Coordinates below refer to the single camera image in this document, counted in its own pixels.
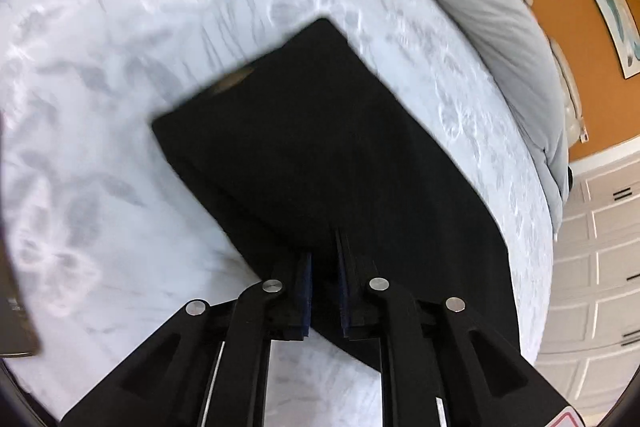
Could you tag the white wardrobe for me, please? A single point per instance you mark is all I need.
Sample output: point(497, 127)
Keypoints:
point(595, 267)

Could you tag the white patterned bed sheet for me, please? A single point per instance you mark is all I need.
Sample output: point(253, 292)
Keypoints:
point(150, 72)

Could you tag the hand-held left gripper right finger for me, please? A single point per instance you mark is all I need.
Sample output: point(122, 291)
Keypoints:
point(345, 292)

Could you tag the grey pillow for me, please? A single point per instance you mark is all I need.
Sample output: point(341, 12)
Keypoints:
point(480, 17)

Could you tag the black phone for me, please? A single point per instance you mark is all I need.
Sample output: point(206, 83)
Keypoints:
point(17, 317)

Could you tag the black pants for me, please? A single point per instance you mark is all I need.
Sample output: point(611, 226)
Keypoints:
point(320, 142)

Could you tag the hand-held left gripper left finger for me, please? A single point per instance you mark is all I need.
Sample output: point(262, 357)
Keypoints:
point(303, 294)

